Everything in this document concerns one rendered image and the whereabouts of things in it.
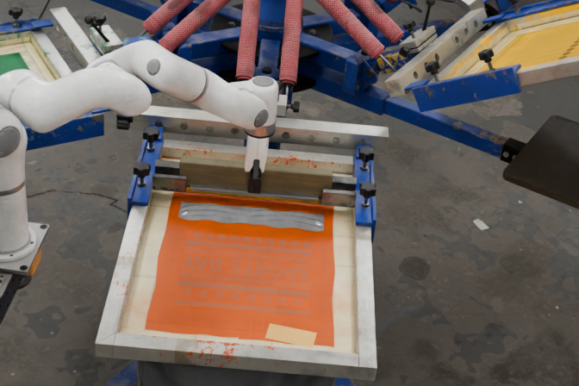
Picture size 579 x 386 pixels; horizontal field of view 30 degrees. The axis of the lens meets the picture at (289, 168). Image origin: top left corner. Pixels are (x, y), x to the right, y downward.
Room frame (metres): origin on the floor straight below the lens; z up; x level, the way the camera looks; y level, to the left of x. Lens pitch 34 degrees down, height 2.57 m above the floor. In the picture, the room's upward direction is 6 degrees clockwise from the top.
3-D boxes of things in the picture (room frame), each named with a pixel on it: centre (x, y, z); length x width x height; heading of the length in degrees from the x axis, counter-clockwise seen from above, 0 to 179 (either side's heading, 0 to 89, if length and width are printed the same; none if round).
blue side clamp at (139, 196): (2.25, 0.36, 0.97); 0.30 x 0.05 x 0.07; 1
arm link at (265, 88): (2.20, 0.12, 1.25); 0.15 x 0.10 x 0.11; 135
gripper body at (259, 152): (2.22, 0.08, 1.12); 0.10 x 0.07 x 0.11; 1
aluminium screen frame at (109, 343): (2.01, 0.08, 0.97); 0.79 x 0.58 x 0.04; 1
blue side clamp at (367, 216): (2.26, -0.19, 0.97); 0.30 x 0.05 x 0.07; 1
